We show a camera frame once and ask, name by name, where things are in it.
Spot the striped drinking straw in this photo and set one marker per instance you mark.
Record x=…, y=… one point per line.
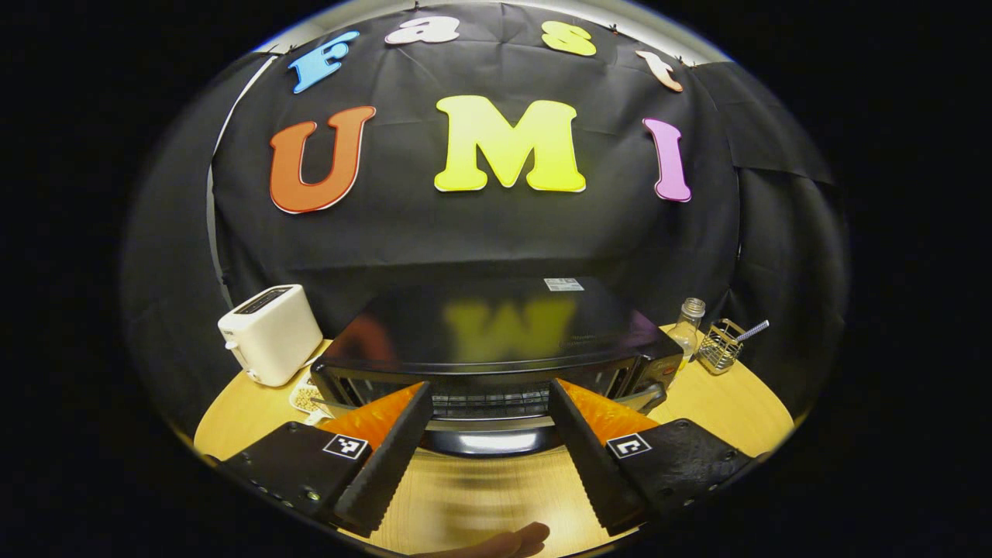
x=753, y=330

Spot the clear glass bottle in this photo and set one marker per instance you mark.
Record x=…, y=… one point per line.
x=686, y=329

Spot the black electric oven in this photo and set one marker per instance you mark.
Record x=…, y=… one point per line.
x=496, y=333

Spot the white divided condiment dish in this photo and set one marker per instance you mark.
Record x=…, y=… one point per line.
x=304, y=399

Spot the white toaster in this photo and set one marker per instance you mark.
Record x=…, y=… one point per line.
x=271, y=333

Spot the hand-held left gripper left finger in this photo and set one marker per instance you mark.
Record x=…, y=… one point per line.
x=387, y=469

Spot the black backdrop cloth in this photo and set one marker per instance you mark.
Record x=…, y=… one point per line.
x=496, y=232

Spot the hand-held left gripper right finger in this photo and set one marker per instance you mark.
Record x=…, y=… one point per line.
x=593, y=469

